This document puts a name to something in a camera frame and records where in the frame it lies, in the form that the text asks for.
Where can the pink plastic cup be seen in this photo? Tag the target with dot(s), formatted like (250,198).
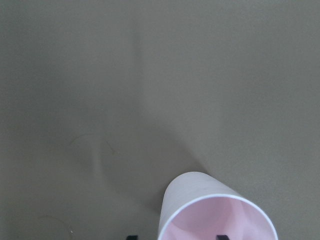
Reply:
(197,206)

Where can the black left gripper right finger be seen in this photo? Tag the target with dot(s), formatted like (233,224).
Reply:
(221,237)

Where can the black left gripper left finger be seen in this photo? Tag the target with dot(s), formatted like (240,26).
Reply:
(132,237)

